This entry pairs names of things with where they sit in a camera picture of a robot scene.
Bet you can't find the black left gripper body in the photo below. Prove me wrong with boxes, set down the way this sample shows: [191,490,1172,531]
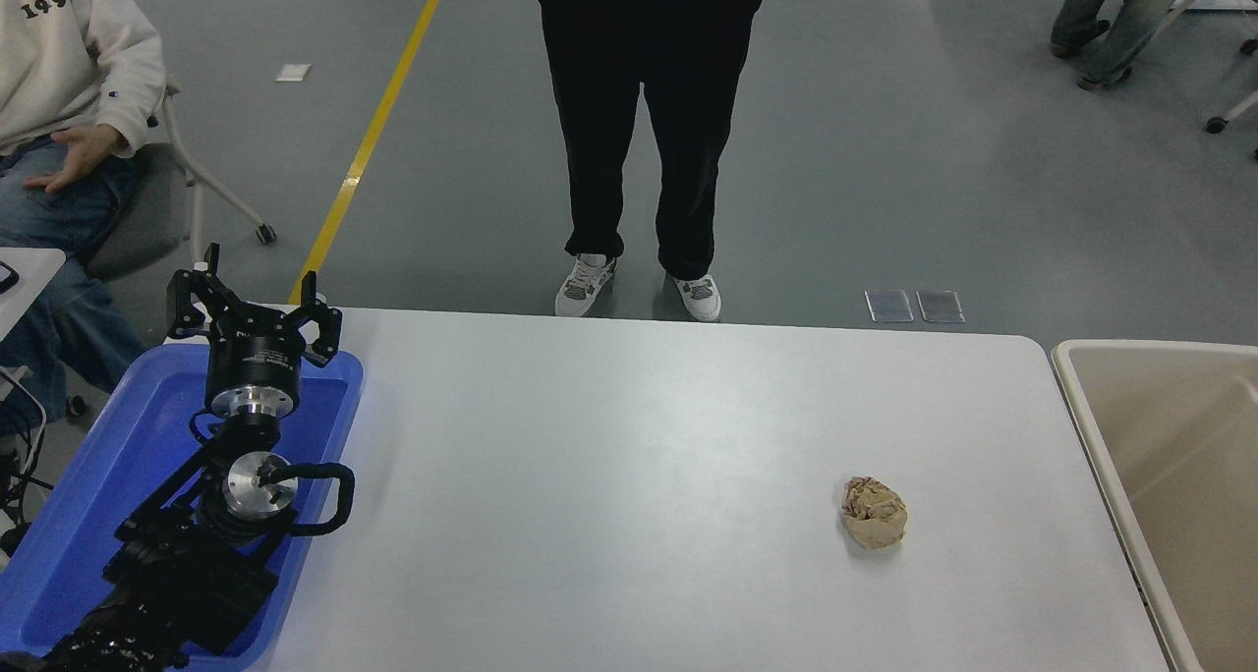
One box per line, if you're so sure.
[206,304,306,398]

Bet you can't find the metal floor plate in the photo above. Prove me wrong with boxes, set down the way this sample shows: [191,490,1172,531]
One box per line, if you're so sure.
[865,289,916,323]
[916,289,966,323]

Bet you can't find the seated person's hand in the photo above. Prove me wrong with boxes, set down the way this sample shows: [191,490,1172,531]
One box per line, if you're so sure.
[24,124,130,196]

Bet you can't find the grey wheeled chair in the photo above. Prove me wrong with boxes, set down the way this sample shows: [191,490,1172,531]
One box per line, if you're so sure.
[79,78,278,285]

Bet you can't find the blue plastic tray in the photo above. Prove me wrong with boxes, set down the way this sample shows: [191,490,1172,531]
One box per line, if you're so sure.
[0,343,366,663]

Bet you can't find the small white side table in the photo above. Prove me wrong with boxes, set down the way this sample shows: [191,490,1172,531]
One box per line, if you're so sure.
[0,248,67,339]

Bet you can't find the seated person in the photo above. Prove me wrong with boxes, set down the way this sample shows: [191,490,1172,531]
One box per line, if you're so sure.
[0,0,168,442]

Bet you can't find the crumpled tan paper ball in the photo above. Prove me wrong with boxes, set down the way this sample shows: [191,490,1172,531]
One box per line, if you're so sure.
[839,476,909,552]

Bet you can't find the distant standing person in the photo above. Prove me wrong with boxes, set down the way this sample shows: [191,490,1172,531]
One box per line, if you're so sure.
[1050,0,1202,90]

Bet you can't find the large pale bin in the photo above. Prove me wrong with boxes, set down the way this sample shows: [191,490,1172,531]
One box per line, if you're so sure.
[1052,339,1258,672]

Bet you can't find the black cable bundle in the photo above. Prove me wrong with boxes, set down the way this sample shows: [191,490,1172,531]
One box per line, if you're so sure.
[0,369,52,555]

